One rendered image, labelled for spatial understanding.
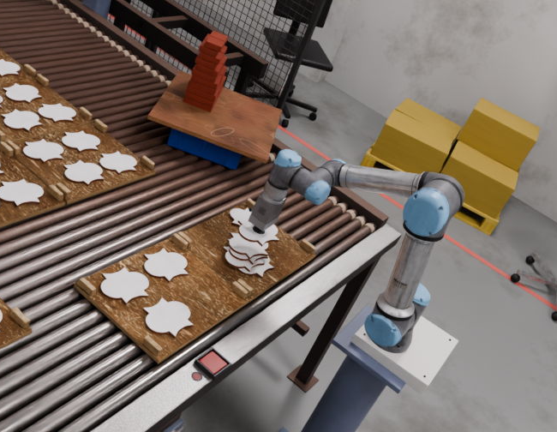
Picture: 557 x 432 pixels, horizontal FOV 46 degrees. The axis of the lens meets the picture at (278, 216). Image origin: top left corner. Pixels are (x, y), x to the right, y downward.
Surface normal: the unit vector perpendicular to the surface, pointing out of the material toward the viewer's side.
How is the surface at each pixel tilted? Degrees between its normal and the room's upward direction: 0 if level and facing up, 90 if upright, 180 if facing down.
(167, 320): 0
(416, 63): 90
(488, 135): 90
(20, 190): 0
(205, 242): 0
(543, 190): 90
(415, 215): 86
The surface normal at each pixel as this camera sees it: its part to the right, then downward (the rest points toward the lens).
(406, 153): -0.33, 0.44
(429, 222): -0.53, 0.25
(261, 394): 0.34, -0.77
